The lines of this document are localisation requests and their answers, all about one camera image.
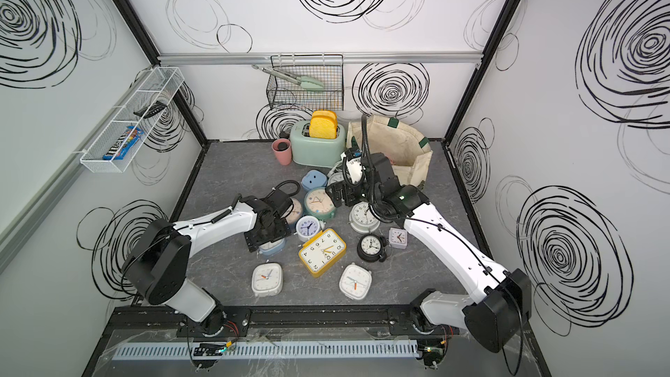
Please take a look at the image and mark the light blue square clock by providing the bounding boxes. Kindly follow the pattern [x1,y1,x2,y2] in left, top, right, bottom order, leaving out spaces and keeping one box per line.
[258,238,286,257]

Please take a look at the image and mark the blue round beige clock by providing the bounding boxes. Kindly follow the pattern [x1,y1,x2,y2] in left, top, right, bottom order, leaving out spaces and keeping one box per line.
[284,197,303,227]

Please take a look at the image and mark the cream canvas tote bag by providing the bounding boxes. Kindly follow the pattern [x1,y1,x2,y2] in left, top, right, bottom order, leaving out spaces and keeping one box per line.
[340,114,433,188]

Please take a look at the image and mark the white square clock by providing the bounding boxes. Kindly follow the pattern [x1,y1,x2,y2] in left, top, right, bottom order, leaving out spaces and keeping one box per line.
[251,263,284,298]
[338,264,373,301]

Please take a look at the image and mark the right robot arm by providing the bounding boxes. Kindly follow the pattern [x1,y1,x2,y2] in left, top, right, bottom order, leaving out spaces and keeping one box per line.
[332,150,531,353]

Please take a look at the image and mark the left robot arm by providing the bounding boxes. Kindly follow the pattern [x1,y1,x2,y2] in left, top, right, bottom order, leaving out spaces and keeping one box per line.
[121,187,293,336]

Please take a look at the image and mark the white twin bell clock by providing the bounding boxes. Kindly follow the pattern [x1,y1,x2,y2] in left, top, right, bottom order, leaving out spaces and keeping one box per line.
[326,171,344,186]

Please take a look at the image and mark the white purple face clock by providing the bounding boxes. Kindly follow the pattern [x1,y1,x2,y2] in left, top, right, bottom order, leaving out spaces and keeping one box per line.
[296,216,325,243]

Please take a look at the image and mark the silver twin bell clock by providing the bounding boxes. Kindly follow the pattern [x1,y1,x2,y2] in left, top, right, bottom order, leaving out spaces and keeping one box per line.
[349,202,380,234]

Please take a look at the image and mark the green round pastel clock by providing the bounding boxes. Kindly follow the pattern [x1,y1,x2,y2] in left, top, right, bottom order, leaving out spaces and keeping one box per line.
[305,187,337,222]

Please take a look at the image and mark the light blue clock back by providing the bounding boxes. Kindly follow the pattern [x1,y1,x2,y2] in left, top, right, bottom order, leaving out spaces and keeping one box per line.
[301,169,328,192]

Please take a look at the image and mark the yellow rectangular clock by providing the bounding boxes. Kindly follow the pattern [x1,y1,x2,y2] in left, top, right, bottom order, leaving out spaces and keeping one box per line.
[298,229,347,278]

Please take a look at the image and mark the small lilac square clock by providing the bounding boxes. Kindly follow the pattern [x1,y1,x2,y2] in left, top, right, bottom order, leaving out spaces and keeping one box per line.
[388,228,408,250]

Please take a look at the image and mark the black twin bell clock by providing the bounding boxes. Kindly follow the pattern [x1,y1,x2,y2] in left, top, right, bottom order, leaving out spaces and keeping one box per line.
[357,234,387,263]

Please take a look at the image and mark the mint green toaster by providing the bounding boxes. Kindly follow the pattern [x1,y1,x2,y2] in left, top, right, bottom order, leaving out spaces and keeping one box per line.
[290,120,347,168]

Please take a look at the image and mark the yellow toast slice front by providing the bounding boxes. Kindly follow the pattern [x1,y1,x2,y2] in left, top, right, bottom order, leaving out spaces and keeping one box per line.
[309,115,338,140]

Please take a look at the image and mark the yellow toast slice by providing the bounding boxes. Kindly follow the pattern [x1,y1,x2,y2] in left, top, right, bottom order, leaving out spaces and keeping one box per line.
[312,110,337,119]
[309,115,338,140]

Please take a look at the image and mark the pink cup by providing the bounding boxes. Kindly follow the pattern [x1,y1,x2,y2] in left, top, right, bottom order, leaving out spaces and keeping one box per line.
[271,138,292,166]

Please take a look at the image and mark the yellow toast slice back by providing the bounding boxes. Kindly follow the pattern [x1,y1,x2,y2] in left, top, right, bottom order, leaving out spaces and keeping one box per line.
[312,110,337,119]

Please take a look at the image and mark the mint green tongs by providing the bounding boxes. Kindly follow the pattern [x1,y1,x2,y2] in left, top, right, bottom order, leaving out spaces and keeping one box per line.
[251,65,326,92]

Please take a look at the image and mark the black remote control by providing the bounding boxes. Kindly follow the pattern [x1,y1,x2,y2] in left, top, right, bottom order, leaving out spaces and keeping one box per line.
[134,101,167,120]

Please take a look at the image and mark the blue candy packet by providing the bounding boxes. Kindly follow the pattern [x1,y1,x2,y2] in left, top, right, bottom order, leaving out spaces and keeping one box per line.
[102,126,144,161]

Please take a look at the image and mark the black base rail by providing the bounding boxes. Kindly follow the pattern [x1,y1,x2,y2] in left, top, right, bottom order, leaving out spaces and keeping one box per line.
[104,305,455,340]

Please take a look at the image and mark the black wire basket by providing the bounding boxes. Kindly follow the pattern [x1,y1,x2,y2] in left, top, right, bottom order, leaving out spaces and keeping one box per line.
[260,53,345,112]

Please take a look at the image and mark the white wire shelf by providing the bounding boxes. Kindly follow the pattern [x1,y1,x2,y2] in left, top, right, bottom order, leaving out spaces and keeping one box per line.
[80,66,185,174]

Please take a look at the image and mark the grey slotted cable duct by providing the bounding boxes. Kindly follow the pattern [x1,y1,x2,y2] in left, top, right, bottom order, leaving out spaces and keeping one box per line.
[112,340,420,361]

